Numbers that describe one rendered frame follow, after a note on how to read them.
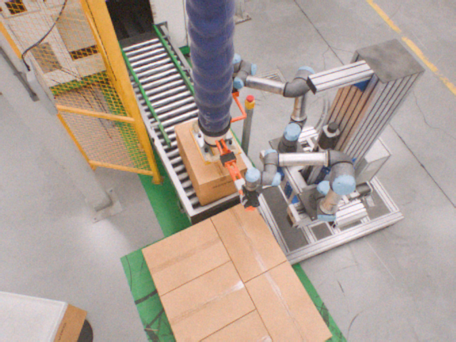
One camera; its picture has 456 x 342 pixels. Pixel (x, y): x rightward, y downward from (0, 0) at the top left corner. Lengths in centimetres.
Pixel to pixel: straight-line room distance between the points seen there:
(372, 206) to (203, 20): 253
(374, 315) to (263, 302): 118
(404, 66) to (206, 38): 98
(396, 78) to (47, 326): 230
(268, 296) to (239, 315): 26
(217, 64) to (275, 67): 299
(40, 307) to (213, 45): 179
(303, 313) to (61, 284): 213
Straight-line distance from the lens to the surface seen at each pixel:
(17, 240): 388
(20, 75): 227
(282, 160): 192
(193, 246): 279
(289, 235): 323
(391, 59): 197
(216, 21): 166
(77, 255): 359
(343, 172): 187
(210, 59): 180
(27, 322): 246
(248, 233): 283
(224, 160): 227
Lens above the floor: 320
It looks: 60 degrees down
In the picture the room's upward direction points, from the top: 4 degrees clockwise
